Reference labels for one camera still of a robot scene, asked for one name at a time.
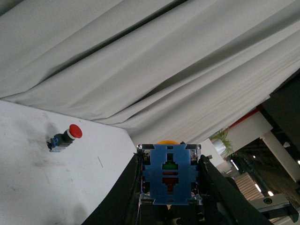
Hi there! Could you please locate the yellow mushroom push button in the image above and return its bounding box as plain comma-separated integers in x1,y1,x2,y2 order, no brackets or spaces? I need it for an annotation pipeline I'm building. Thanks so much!
137,141,202,205

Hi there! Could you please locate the white curtain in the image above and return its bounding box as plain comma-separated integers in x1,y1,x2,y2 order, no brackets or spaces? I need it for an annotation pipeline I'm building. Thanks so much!
0,0,300,143

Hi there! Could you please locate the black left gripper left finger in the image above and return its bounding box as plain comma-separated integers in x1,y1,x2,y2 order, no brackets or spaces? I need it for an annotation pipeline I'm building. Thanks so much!
83,153,142,225

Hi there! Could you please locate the aluminium frame rail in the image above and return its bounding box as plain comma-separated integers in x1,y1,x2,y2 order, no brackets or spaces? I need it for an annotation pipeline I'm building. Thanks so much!
249,194,299,223

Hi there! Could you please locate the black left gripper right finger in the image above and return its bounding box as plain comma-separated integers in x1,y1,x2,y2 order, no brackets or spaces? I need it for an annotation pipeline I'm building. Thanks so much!
199,155,272,225

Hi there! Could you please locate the red mushroom push button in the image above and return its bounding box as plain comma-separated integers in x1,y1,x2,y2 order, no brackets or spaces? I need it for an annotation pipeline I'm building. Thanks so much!
46,124,83,152

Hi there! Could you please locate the green potted plant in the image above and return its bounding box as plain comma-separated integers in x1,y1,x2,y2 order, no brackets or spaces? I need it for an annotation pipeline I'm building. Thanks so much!
210,127,234,160

